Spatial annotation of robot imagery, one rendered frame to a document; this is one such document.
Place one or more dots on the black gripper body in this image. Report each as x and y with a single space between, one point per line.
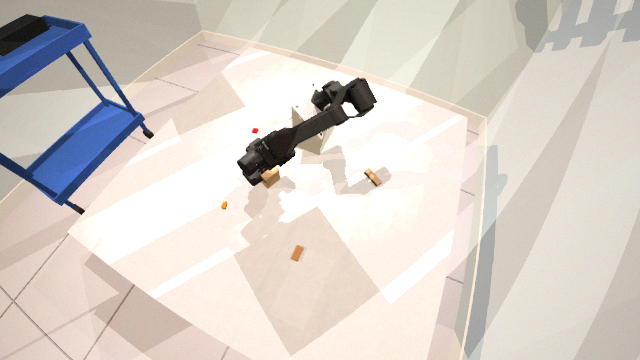
256 177

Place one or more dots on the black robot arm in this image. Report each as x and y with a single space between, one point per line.
280 144

